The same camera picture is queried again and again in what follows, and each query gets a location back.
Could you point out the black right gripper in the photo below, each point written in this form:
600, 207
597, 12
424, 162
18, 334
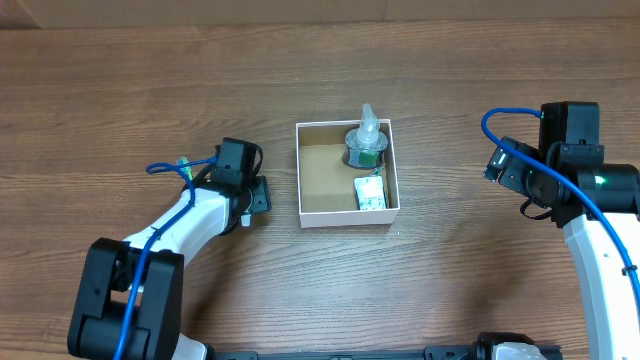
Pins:
513, 163

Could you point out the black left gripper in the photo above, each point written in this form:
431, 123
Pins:
260, 193

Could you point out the green white toothbrush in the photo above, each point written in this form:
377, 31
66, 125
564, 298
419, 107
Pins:
185, 167

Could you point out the clear soap pump bottle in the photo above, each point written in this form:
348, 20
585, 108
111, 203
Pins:
365, 145

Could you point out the white green soap bar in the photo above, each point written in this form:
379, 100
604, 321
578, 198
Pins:
370, 192

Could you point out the teal toothpaste tube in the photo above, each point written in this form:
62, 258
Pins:
246, 220

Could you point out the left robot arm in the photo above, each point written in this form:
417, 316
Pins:
129, 300

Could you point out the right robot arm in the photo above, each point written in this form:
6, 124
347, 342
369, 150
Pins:
594, 203

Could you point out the white cardboard box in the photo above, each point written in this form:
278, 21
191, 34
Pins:
326, 191

